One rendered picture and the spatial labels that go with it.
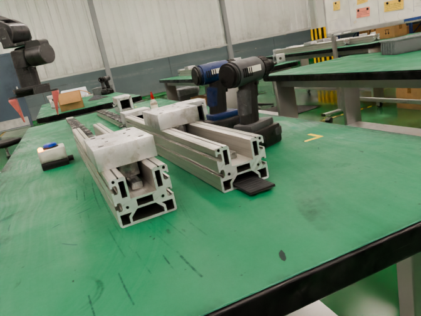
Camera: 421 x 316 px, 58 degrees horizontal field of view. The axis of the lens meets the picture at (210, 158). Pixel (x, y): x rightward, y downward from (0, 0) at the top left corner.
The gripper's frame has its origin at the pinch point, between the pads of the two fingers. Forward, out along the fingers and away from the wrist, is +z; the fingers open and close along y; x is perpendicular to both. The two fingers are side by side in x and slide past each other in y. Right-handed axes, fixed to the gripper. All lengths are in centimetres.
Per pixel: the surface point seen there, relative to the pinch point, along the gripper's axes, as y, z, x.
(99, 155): 8, 5, -61
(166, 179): 17, 11, -68
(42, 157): -2.9, 12.0, -3.8
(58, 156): 1.4, 12.9, -3.8
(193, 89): 227, 43, 470
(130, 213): 10, 15, -68
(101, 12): 228, -190, 1108
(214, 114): 47, 10, -23
